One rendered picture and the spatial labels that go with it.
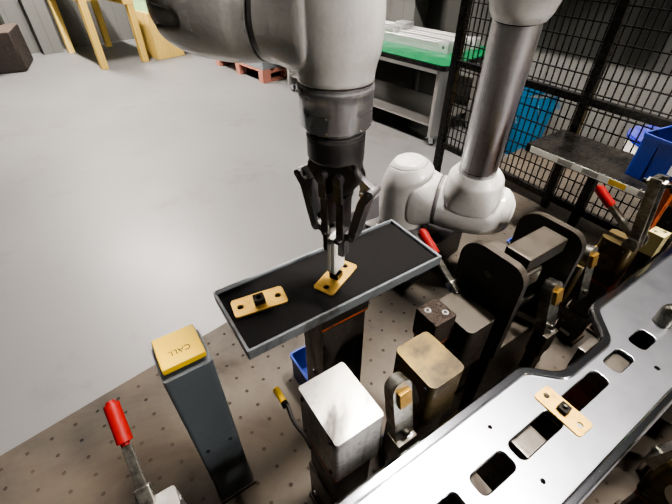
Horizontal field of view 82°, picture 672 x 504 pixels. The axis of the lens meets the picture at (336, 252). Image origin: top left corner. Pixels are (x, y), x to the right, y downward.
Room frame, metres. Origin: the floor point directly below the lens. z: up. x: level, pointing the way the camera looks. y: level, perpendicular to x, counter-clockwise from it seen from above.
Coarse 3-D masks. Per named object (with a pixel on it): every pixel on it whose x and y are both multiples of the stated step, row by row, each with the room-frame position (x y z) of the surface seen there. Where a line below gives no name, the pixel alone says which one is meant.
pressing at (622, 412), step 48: (624, 288) 0.60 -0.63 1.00; (624, 336) 0.48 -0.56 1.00; (528, 384) 0.37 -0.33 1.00; (576, 384) 0.38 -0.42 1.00; (624, 384) 0.37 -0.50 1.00; (432, 432) 0.29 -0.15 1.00; (480, 432) 0.29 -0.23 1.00; (624, 432) 0.29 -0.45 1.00; (384, 480) 0.22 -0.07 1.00; (432, 480) 0.22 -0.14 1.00; (528, 480) 0.22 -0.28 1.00; (576, 480) 0.22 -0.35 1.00
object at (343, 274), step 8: (344, 264) 0.51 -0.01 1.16; (352, 264) 0.50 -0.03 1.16; (328, 272) 0.48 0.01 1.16; (344, 272) 0.48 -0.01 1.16; (352, 272) 0.48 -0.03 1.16; (320, 280) 0.46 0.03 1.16; (328, 280) 0.46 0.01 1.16; (336, 280) 0.46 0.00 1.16; (344, 280) 0.46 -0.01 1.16; (320, 288) 0.45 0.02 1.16; (328, 288) 0.45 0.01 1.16; (336, 288) 0.45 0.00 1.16
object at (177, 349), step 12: (192, 324) 0.37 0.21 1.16; (168, 336) 0.35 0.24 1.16; (180, 336) 0.35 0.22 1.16; (192, 336) 0.35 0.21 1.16; (156, 348) 0.33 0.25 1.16; (168, 348) 0.33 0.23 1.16; (180, 348) 0.33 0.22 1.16; (192, 348) 0.33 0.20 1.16; (168, 360) 0.31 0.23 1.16; (180, 360) 0.31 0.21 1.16; (192, 360) 0.32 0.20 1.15; (168, 372) 0.30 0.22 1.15
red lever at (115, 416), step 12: (108, 408) 0.26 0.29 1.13; (120, 408) 0.26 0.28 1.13; (108, 420) 0.25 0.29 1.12; (120, 420) 0.25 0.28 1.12; (120, 432) 0.23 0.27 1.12; (120, 444) 0.22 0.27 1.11; (132, 456) 0.22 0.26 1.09; (132, 468) 0.20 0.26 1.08; (144, 480) 0.19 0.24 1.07; (144, 492) 0.18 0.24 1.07
